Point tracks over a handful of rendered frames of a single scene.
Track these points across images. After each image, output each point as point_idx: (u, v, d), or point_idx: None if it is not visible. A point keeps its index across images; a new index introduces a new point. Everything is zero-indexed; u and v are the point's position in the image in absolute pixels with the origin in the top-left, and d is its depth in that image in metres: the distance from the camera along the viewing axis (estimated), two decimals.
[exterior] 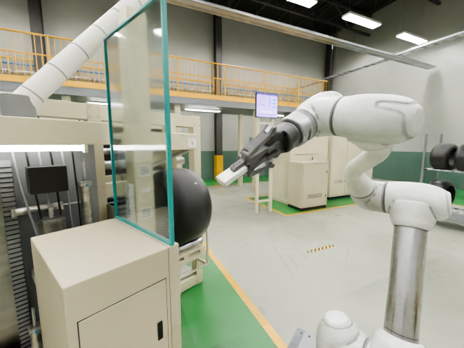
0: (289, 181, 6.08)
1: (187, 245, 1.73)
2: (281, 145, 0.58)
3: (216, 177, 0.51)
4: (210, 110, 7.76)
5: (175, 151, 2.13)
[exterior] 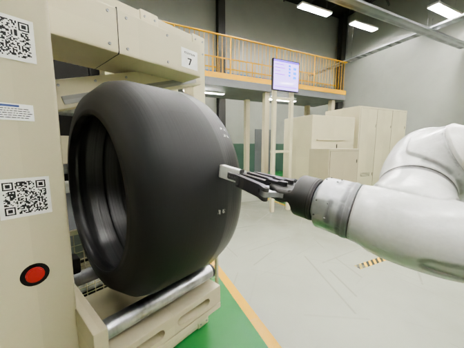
0: (310, 173, 4.98)
1: None
2: None
3: (222, 175, 0.55)
4: (213, 92, 6.66)
5: (154, 79, 1.03)
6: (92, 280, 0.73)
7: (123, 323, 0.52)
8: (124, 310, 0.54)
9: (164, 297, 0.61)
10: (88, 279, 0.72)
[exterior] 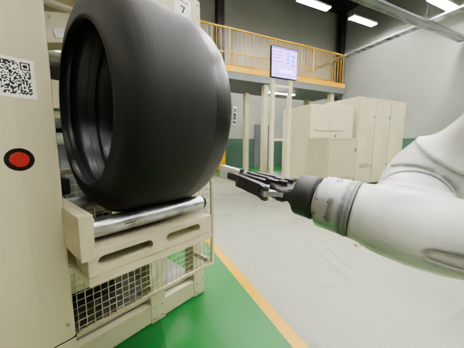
0: (308, 163, 4.98)
1: (163, 210, 0.63)
2: None
3: (222, 175, 0.55)
4: None
5: None
6: None
7: None
8: None
9: None
10: None
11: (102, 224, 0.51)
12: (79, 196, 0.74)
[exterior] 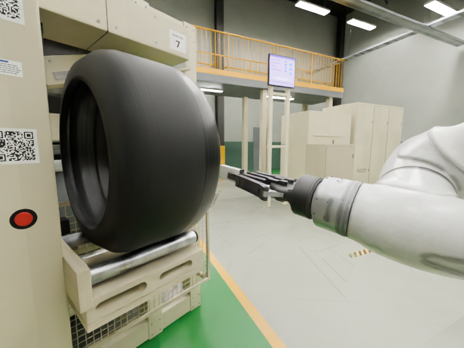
0: (306, 168, 5.02)
1: (157, 254, 0.67)
2: None
3: (222, 175, 0.55)
4: (210, 90, 6.71)
5: None
6: None
7: (101, 263, 0.59)
8: None
9: (140, 249, 0.67)
10: None
11: (100, 276, 0.55)
12: (79, 233, 0.77)
